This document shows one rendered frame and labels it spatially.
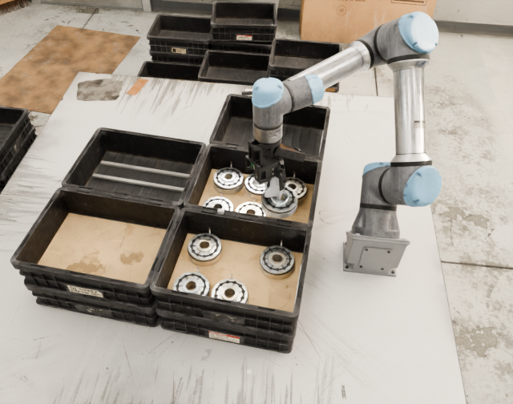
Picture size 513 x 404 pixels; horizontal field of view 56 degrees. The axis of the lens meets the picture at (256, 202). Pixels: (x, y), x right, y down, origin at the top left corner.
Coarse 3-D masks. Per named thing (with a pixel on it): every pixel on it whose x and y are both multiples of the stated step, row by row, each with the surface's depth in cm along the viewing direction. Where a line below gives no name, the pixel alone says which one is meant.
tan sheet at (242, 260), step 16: (224, 240) 149; (224, 256) 145; (240, 256) 146; (256, 256) 146; (176, 272) 141; (208, 272) 141; (224, 272) 141; (240, 272) 142; (256, 272) 142; (192, 288) 138; (256, 288) 138; (272, 288) 138; (288, 288) 138; (256, 304) 135; (272, 304) 135; (288, 304) 135
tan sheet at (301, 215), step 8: (208, 184) 165; (312, 184) 167; (208, 192) 163; (216, 192) 163; (240, 192) 163; (312, 192) 164; (200, 200) 160; (232, 200) 161; (240, 200) 161; (248, 200) 161; (256, 200) 161; (304, 200) 161; (304, 208) 159; (296, 216) 157; (304, 216) 157
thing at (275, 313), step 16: (192, 208) 145; (176, 224) 140; (272, 224) 141; (288, 224) 141; (304, 256) 134; (160, 272) 129; (304, 272) 130; (160, 288) 126; (208, 304) 125; (224, 304) 123; (240, 304) 123; (288, 320) 123
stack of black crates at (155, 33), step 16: (160, 16) 318; (176, 16) 317; (160, 32) 323; (176, 32) 323; (192, 32) 324; (208, 32) 323; (160, 48) 305; (176, 48) 303; (192, 48) 301; (208, 48) 302
